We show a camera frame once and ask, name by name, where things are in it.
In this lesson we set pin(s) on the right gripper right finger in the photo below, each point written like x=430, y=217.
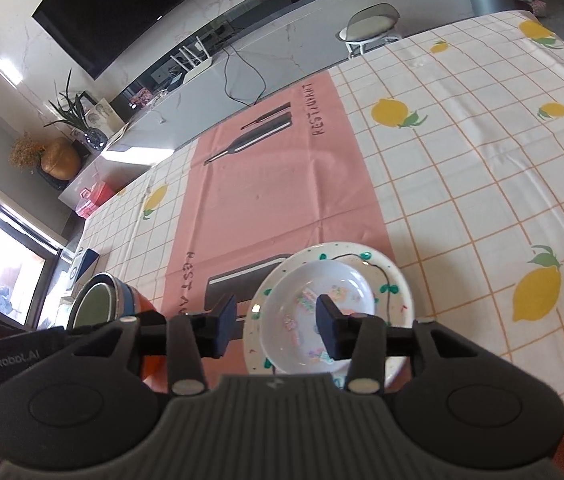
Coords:
x=366, y=341

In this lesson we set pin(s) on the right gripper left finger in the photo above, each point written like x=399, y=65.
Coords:
x=191, y=338

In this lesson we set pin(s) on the orange steel bowl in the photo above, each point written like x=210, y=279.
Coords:
x=151, y=339

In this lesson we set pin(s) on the painted white ceramic plate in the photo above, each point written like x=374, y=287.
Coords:
x=281, y=334

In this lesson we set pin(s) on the green ceramic bowl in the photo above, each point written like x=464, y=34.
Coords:
x=96, y=306

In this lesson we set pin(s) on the white blue product box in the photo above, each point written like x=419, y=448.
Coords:
x=81, y=270

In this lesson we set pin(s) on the pink storage box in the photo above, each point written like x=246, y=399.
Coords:
x=91, y=199

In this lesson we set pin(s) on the checked lemon tablecloth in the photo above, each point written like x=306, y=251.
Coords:
x=443, y=151

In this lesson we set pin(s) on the dried yellow flowers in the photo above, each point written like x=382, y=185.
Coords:
x=27, y=152

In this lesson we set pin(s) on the brown round vase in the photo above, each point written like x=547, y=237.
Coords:
x=60, y=160

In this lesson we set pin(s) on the leafy plant in vase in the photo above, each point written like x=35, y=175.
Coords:
x=69, y=111

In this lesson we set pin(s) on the white wifi router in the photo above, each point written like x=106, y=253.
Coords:
x=192, y=60

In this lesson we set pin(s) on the white round stool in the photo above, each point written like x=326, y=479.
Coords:
x=368, y=26

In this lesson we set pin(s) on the black television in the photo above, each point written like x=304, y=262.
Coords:
x=94, y=33

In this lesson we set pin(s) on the photo frame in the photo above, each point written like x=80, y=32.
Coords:
x=104, y=117

